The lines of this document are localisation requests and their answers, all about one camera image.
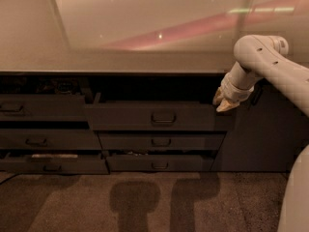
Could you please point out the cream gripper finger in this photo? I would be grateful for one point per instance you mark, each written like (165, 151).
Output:
(218, 97)
(226, 105)

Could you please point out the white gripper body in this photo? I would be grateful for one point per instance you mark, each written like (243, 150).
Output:
(234, 92)

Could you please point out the dark drawer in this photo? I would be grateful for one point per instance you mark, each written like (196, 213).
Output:
(26, 139)
(160, 163)
(156, 116)
(161, 142)
(67, 165)
(50, 108)

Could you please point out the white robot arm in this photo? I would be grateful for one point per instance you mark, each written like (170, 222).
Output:
(259, 57)

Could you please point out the pale flat item bottom drawer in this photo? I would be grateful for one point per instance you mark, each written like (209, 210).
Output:
(54, 156)

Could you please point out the dark items in left drawer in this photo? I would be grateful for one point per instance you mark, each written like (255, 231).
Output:
(38, 85)

